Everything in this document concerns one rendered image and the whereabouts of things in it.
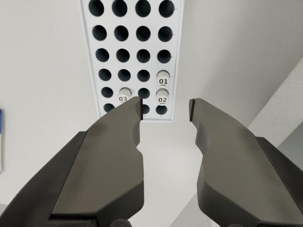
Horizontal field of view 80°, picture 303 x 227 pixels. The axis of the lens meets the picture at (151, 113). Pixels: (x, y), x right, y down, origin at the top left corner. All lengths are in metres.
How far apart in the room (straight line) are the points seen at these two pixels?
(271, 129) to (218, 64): 1.21
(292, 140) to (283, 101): 1.13
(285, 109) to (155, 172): 1.13
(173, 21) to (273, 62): 0.13
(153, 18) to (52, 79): 0.15
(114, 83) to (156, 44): 0.06
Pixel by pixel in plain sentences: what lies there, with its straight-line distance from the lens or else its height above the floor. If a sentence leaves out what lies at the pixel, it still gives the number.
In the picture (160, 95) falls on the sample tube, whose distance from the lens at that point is 0.17.
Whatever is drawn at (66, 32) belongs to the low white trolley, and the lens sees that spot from 0.23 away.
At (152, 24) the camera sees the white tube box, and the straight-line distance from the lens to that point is 0.17.
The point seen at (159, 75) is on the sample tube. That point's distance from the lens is 0.17.
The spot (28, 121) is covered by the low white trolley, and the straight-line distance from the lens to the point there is 0.31.
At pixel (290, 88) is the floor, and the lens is 1.29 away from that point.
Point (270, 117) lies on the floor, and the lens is 1.35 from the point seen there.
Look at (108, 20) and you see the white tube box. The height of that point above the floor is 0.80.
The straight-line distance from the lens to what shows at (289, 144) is 0.19.
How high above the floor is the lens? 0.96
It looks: 58 degrees down
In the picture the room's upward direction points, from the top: 176 degrees counter-clockwise
